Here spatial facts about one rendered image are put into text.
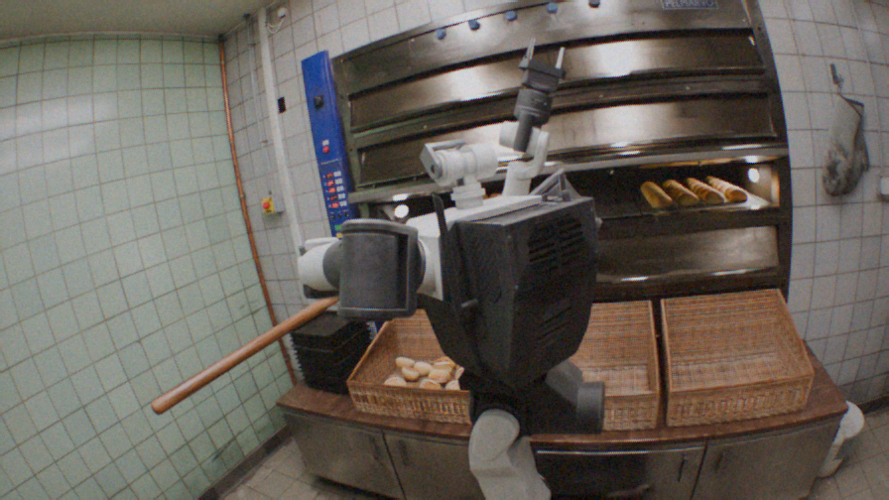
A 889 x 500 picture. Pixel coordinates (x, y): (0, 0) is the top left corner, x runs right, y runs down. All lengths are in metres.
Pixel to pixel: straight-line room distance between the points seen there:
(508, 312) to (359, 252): 0.23
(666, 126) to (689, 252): 0.49
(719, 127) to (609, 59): 0.49
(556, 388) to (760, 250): 1.20
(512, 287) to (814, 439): 1.37
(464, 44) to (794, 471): 2.15
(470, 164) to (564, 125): 0.90
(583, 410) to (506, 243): 0.40
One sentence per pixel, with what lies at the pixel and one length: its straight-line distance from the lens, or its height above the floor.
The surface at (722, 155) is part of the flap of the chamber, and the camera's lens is 1.49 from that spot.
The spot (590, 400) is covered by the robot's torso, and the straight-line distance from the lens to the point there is 0.81.
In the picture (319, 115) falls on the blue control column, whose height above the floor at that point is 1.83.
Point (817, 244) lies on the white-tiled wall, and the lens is 1.89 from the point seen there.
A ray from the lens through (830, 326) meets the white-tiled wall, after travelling 2.10.
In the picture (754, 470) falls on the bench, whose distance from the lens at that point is 1.63.
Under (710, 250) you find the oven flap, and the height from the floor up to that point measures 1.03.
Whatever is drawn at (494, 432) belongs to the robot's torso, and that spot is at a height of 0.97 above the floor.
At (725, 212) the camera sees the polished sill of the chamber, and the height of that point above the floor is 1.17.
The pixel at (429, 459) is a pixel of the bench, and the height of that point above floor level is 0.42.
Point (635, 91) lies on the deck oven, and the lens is 1.59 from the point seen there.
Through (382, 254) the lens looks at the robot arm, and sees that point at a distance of 0.60.
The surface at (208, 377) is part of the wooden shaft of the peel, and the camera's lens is 0.86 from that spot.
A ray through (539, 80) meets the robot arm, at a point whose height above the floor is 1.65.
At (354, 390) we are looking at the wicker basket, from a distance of 1.67.
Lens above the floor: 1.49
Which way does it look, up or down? 12 degrees down
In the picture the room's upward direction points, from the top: 10 degrees counter-clockwise
